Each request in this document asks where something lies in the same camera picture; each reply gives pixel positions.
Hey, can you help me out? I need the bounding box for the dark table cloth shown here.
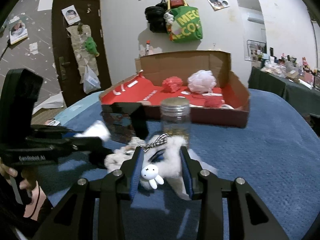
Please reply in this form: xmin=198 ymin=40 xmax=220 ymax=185
xmin=248 ymin=66 xmax=320 ymax=117

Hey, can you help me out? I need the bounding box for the clear plastic bag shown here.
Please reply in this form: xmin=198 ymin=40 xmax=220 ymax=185
xmin=83 ymin=65 xmax=101 ymax=93

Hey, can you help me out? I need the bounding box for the small white plush toy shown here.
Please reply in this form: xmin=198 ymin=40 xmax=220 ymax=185
xmin=164 ymin=11 xmax=175 ymax=25

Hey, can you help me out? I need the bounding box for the black fluffy scrunchie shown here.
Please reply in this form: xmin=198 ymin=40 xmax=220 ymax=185
xmin=88 ymin=146 xmax=113 ymax=168

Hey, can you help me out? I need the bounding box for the cream crochet scrunchie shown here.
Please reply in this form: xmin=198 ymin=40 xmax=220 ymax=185
xmin=104 ymin=137 xmax=147 ymax=174

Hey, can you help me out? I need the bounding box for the red plush rabbit toy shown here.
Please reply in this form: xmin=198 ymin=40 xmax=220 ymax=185
xmin=204 ymin=95 xmax=225 ymax=108

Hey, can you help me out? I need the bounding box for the white mesh bath pouf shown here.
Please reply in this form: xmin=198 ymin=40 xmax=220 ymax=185
xmin=187 ymin=70 xmax=217 ymax=93

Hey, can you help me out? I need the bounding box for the person's left hand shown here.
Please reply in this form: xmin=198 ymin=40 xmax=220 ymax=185
xmin=0 ymin=158 xmax=42 ymax=202

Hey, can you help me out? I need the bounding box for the blue blanket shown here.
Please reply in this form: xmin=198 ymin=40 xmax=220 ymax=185
xmin=32 ymin=89 xmax=320 ymax=240

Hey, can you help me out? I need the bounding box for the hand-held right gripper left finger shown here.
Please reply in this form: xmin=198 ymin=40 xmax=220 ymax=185
xmin=32 ymin=146 xmax=145 ymax=240

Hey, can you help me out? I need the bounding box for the green plush toy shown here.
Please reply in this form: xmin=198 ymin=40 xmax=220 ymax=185
xmin=84 ymin=37 xmax=100 ymax=56

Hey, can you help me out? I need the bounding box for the green tote bag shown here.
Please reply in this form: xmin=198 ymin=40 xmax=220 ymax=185
xmin=169 ymin=6 xmax=203 ymax=43

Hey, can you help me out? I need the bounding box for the black bag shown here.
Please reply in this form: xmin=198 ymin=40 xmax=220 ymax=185
xmin=145 ymin=0 xmax=168 ymax=33

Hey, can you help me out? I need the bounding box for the clutter of cosmetics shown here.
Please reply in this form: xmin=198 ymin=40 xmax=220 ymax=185
xmin=250 ymin=46 xmax=320 ymax=92

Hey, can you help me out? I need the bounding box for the white paper sheet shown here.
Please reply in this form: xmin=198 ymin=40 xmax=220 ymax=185
xmin=32 ymin=92 xmax=66 ymax=115

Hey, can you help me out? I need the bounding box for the wall mirror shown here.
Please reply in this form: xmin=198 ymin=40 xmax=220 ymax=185
xmin=234 ymin=0 xmax=267 ymax=62

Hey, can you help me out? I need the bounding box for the light blue bedsheet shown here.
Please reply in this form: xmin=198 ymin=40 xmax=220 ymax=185
xmin=55 ymin=90 xmax=102 ymax=127

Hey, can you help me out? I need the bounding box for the white fluffy rabbit hair clip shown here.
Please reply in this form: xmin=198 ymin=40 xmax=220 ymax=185
xmin=136 ymin=134 xmax=200 ymax=193

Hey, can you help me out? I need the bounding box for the person's left forearm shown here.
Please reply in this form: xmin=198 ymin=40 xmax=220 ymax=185
xmin=0 ymin=192 xmax=54 ymax=240

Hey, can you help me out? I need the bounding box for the red mesh bath pouf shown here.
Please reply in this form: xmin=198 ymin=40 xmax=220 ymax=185
xmin=162 ymin=76 xmax=183 ymax=94

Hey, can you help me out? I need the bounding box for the cardboard box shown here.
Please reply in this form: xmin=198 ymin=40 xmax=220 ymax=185
xmin=99 ymin=50 xmax=250 ymax=129

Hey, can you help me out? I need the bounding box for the pink plush toy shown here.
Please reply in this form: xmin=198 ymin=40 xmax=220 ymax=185
xmin=139 ymin=47 xmax=157 ymax=57

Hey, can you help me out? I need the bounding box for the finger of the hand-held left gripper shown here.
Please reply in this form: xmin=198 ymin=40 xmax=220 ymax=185
xmin=25 ymin=124 xmax=104 ymax=155
xmin=110 ymin=102 xmax=150 ymax=140

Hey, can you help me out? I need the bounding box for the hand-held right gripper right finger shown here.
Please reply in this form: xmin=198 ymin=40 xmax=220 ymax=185
xmin=179 ymin=145 xmax=290 ymax=240

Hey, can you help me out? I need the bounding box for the glass jar with metal lid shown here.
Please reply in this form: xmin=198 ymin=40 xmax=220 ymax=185
xmin=160 ymin=98 xmax=192 ymax=147

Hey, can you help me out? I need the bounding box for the hanging door organiser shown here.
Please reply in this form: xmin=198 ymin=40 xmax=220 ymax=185
xmin=66 ymin=24 xmax=100 ymax=80

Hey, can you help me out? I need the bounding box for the door photo print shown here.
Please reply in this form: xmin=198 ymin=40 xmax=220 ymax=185
xmin=61 ymin=4 xmax=81 ymax=25

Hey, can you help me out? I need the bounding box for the dark brown door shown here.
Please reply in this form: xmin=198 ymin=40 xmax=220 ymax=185
xmin=51 ymin=0 xmax=112 ymax=108

